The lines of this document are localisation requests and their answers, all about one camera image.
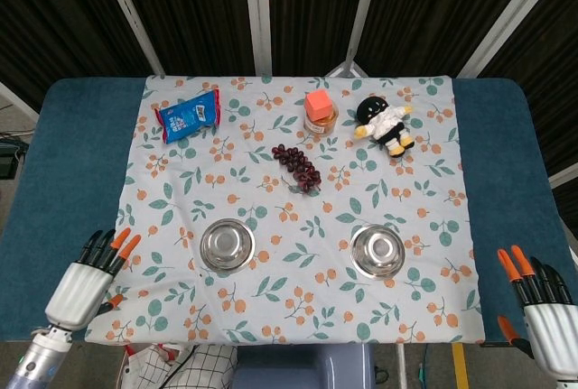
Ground bunch of purple grapes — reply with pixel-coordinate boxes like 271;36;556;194
271;144;322;194

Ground white checked bag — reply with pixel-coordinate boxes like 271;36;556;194
121;342;239;389

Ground orange cube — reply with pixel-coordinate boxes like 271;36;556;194
304;89;336;122

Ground clear jar of toothpicks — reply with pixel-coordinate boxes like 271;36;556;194
303;107;340;135

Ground floral tablecloth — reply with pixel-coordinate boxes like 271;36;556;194
84;73;487;346

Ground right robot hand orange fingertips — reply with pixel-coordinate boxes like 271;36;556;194
496;244;578;384

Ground blue snack bag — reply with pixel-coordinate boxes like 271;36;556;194
154;88;222;145

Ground metal bowl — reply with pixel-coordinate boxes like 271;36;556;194
199;218;256;272
350;224;406;279

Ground black and white plush doll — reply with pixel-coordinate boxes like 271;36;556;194
352;95;415;157

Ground white partition frame post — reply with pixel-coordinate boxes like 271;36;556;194
242;0;274;78
343;0;384;77
455;0;555;79
94;0;166;77
547;165;578;187

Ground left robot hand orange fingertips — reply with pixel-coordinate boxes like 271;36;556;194
43;227;143;330

